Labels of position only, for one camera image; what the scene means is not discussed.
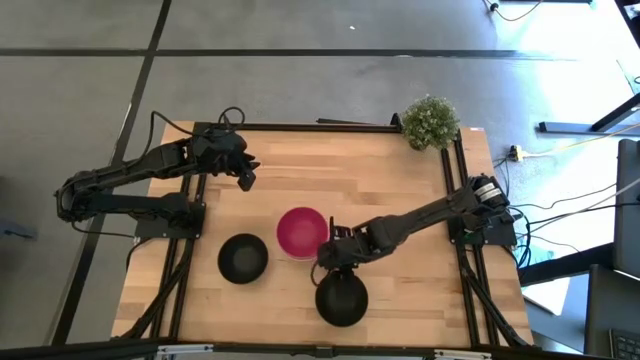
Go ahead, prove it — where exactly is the magenta plastic bowl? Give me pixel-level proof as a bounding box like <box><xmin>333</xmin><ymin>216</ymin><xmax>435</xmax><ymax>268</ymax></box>
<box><xmin>275</xmin><ymin>206</ymin><xmax>330</xmax><ymax>261</ymax></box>

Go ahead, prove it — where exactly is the black plastic bowl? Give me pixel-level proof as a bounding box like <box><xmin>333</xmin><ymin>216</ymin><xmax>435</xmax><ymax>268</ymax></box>
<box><xmin>216</xmin><ymin>232</ymin><xmax>270</xmax><ymax>286</ymax></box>
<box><xmin>314</xmin><ymin>268</ymin><xmax>370</xmax><ymax>329</ymax></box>

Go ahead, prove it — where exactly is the black floor cable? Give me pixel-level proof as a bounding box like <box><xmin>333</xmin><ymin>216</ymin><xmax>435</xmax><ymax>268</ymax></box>
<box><xmin>481</xmin><ymin>0</ymin><xmax>545</xmax><ymax>23</ymax></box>

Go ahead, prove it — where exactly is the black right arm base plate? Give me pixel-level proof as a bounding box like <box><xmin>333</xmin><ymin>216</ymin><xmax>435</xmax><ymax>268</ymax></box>
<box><xmin>445</xmin><ymin>209</ymin><xmax>518</xmax><ymax>247</ymax></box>

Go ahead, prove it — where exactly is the dark grey desk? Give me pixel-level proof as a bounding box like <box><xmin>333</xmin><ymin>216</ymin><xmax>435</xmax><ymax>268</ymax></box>
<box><xmin>583</xmin><ymin>263</ymin><xmax>640</xmax><ymax>360</ymax></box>

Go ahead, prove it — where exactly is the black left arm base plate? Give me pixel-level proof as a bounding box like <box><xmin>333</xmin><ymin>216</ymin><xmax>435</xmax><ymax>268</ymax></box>
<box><xmin>133</xmin><ymin>199</ymin><xmax>207</xmax><ymax>241</ymax></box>

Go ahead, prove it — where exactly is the black overhead mount rail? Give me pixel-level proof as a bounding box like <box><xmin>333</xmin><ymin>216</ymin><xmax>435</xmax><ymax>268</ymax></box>
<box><xmin>0</xmin><ymin>337</ymin><xmax>640</xmax><ymax>360</ymax></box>

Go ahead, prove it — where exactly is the grey monitor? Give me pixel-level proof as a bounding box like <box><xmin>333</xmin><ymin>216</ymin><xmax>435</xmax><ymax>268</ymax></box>
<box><xmin>612</xmin><ymin>138</ymin><xmax>640</xmax><ymax>280</ymax></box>

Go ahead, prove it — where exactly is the black desk leg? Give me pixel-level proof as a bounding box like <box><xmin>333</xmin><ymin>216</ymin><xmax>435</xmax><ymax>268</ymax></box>
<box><xmin>538</xmin><ymin>91</ymin><xmax>640</xmax><ymax>136</ymax></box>

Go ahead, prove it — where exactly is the yellow cable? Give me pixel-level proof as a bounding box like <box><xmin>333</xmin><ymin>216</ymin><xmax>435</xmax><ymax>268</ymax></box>
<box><xmin>521</xmin><ymin>122</ymin><xmax>640</xmax><ymax>157</ymax></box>

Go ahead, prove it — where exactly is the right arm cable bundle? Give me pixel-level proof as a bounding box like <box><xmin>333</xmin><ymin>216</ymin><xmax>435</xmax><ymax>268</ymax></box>
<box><xmin>491</xmin><ymin>153</ymin><xmax>640</xmax><ymax>272</ymax></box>

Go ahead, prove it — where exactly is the black aluminium table frame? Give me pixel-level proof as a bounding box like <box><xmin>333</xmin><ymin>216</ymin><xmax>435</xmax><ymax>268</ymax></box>
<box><xmin>113</xmin><ymin>111</ymin><xmax>537</xmax><ymax>351</ymax></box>

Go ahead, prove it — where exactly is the black keyboard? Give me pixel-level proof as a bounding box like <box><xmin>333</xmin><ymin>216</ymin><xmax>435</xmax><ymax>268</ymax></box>
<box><xmin>608</xmin><ymin>328</ymin><xmax>640</xmax><ymax>360</ymax></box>

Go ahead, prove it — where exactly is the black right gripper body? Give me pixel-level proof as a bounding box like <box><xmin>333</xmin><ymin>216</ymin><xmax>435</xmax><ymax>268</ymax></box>
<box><xmin>316</xmin><ymin>225</ymin><xmax>397</xmax><ymax>272</ymax></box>

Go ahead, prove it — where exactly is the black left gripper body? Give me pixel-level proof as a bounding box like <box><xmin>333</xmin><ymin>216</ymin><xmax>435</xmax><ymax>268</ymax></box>
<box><xmin>191</xmin><ymin>129</ymin><xmax>252</xmax><ymax>177</ymax></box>

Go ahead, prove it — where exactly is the green potted plant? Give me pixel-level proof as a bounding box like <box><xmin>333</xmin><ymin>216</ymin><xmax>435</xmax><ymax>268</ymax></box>
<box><xmin>400</xmin><ymin>94</ymin><xmax>462</xmax><ymax>153</ymax></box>

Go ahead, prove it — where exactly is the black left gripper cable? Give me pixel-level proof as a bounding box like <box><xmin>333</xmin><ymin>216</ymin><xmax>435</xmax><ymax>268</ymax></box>
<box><xmin>143</xmin><ymin>105</ymin><xmax>247</xmax><ymax>166</ymax></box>

